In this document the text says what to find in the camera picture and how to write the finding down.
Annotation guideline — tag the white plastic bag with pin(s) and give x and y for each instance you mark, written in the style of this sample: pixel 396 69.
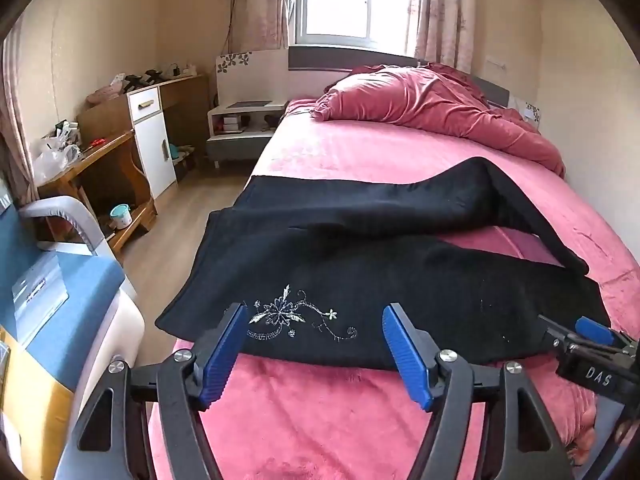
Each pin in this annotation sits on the white plastic bag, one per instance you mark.
pixel 52 157

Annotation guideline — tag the black embroidered pants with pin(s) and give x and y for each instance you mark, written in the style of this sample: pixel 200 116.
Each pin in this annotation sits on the black embroidered pants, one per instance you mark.
pixel 350 270

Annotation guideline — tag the floral patterned curtain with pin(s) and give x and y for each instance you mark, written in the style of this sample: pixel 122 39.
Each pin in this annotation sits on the floral patterned curtain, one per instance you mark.
pixel 265 5
pixel 445 10

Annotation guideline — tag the blue and white armchair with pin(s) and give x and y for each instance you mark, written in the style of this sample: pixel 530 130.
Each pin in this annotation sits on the blue and white armchair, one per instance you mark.
pixel 65 320

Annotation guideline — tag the wooden desk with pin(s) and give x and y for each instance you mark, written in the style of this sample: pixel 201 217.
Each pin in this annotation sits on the wooden desk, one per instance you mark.
pixel 105 160

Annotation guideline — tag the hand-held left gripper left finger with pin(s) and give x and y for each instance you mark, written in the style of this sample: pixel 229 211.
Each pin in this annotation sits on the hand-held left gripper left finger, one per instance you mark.
pixel 227 355

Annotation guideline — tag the pink fluffy item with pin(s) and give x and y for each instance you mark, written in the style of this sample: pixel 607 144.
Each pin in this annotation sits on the pink fluffy item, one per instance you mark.
pixel 105 94

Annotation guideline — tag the white cabinet with drawer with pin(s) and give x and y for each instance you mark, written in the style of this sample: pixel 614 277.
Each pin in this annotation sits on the white cabinet with drawer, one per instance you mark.
pixel 152 145

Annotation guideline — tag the window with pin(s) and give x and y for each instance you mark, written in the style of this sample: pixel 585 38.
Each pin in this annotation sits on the window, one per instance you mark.
pixel 350 0

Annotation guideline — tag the white floral side panel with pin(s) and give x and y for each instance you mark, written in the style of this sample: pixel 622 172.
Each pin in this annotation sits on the white floral side panel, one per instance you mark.
pixel 245 75

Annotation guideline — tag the small teal bucket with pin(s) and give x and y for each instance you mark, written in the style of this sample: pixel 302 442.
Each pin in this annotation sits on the small teal bucket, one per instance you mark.
pixel 121 216

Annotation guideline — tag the dark pink quilt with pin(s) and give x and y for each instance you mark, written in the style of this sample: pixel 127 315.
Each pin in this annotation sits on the dark pink quilt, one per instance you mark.
pixel 425 100

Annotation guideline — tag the striped pink curtain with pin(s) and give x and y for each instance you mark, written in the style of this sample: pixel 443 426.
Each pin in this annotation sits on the striped pink curtain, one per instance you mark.
pixel 15 125

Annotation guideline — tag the bed with pink sheet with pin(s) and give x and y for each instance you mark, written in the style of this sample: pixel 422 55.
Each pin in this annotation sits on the bed with pink sheet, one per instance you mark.
pixel 350 135

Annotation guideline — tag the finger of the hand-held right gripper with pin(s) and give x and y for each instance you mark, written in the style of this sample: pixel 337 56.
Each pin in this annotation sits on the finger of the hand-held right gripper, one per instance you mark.
pixel 552 329
pixel 595 330

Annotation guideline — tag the red scissors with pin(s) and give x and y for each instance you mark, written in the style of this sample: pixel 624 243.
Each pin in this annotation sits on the red scissors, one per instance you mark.
pixel 95 143

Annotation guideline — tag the grey headboard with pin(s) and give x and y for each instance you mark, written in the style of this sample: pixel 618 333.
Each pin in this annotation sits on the grey headboard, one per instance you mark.
pixel 320 57

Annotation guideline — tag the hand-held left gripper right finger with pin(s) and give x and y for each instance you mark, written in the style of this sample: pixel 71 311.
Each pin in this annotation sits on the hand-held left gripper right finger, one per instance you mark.
pixel 405 355

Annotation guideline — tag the clear plastic sheet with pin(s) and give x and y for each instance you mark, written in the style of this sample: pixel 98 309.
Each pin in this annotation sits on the clear plastic sheet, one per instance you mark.
pixel 37 290

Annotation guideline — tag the white nightstand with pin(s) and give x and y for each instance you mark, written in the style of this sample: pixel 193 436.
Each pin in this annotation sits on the white nightstand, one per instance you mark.
pixel 240 140

